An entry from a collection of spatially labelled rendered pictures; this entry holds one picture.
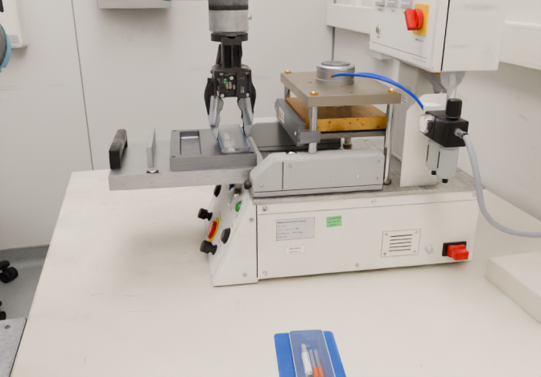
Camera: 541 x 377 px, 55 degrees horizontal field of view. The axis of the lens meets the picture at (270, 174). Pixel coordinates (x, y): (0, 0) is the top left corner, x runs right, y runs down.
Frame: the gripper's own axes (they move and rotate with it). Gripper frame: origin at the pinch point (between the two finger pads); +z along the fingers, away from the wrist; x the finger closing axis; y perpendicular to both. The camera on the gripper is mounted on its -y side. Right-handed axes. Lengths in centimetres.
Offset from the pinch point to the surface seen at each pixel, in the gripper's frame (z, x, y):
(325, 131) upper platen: -2.1, 17.4, 10.1
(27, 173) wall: 54, -83, -138
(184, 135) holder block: 2.6, -9.5, -8.2
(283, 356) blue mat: 26.2, 4.0, 38.4
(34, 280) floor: 101, -83, -122
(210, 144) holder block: 1.7, -4.5, 2.7
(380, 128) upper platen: -2.3, 28.3, 10.5
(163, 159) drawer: 4.2, -14.1, 2.8
